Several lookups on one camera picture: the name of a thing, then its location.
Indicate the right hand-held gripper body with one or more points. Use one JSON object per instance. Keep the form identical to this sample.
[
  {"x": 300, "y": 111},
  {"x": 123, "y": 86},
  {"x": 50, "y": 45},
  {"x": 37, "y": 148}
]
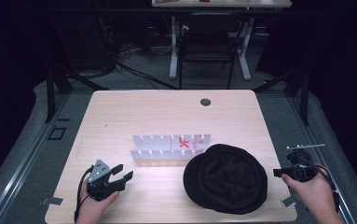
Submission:
[{"x": 303, "y": 172}]

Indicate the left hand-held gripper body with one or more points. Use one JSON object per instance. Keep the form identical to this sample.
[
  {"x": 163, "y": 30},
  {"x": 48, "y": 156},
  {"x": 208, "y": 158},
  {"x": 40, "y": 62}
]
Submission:
[{"x": 100, "y": 179}]

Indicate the black hat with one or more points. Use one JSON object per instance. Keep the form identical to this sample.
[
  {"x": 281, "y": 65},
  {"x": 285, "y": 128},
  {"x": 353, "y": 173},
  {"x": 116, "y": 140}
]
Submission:
[{"x": 226, "y": 180}]

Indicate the person's right hand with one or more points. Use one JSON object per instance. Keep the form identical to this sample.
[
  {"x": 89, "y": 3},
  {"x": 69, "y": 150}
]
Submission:
[{"x": 316, "y": 196}]

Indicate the person's left hand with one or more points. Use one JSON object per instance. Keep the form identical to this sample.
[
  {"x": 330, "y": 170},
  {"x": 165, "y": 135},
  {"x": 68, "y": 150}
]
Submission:
[{"x": 90, "y": 208}]

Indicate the grey tape piece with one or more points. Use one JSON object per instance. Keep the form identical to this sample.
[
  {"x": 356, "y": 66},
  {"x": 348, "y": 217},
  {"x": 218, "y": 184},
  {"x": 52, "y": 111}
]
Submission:
[
  {"x": 288, "y": 201},
  {"x": 52, "y": 201}
]

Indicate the white slotted organizer box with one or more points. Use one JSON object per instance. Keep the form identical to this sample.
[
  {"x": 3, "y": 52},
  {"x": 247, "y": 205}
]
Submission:
[{"x": 154, "y": 143}]

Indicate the black metal stand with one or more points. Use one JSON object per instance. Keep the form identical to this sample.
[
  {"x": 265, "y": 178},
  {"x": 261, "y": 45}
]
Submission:
[
  {"x": 51, "y": 93},
  {"x": 305, "y": 96}
]

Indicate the black chair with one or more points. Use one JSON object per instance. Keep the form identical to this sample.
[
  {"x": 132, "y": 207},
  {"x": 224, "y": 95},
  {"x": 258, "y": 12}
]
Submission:
[{"x": 207, "y": 43}]

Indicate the white desk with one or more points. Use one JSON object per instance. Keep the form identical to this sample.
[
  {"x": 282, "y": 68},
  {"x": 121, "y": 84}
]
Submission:
[{"x": 229, "y": 3}]

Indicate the aluminium floor rail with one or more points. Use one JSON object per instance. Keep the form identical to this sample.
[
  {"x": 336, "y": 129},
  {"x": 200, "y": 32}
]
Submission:
[
  {"x": 27, "y": 161},
  {"x": 328, "y": 149}
]

